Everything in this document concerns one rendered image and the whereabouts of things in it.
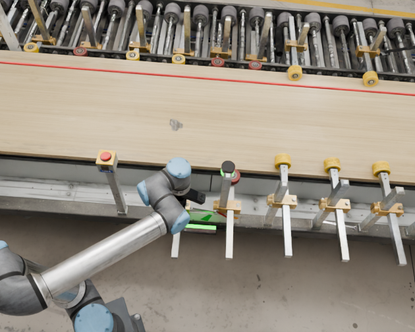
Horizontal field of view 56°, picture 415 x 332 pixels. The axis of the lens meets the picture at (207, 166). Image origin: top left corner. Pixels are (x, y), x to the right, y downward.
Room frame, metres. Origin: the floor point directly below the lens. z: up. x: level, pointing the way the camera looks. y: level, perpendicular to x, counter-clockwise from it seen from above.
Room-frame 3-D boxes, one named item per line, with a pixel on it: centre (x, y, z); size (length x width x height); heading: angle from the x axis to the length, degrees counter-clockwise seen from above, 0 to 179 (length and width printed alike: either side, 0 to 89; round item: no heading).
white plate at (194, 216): (0.82, -0.06, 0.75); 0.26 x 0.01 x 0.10; 91
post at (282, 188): (0.85, -0.34, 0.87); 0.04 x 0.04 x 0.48; 1
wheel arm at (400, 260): (0.84, -0.88, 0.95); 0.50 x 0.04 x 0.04; 1
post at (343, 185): (0.86, -0.59, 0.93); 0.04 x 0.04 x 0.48; 1
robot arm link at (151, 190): (0.68, 0.19, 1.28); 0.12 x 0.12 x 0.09; 42
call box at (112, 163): (0.84, 0.42, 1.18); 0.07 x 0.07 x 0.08; 1
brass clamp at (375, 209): (0.86, -0.86, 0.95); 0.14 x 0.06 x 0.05; 91
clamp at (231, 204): (0.85, -0.11, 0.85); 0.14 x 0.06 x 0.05; 91
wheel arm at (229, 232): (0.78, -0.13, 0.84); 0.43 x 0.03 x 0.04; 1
